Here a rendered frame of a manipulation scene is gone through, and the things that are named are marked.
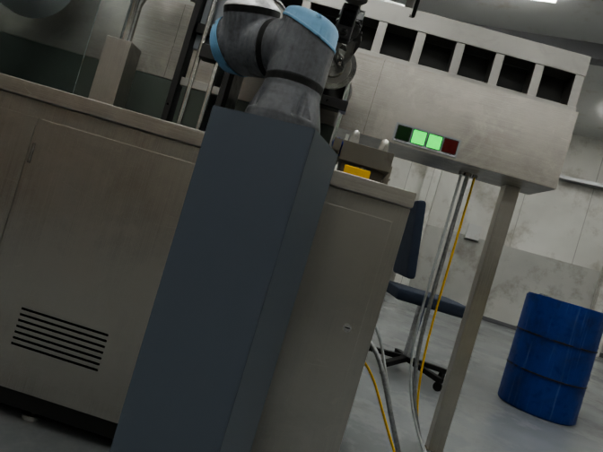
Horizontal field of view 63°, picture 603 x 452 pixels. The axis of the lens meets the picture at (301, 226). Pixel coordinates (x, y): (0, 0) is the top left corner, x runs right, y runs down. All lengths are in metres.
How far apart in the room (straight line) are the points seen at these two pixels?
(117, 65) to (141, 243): 0.70
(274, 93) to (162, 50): 1.22
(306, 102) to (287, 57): 0.09
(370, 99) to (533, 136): 0.62
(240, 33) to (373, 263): 0.64
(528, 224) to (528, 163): 9.16
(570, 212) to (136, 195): 10.46
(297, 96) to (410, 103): 1.08
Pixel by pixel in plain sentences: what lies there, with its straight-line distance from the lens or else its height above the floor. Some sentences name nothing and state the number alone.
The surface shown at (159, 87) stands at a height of 1.10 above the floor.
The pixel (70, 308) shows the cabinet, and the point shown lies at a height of 0.35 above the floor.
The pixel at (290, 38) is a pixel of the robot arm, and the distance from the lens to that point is 0.97.
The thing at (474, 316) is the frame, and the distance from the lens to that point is 2.15.
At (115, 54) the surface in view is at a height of 1.11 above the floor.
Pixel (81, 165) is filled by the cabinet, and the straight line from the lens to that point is 1.46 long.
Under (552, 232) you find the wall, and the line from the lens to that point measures 11.26.
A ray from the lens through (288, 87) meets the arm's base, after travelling 0.94.
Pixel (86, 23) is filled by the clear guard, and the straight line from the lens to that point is 2.20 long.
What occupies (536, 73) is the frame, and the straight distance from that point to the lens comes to 2.14.
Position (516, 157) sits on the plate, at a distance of 2.03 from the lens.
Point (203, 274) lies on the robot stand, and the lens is 0.89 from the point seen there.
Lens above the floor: 0.73
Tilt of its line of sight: level
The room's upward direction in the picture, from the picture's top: 17 degrees clockwise
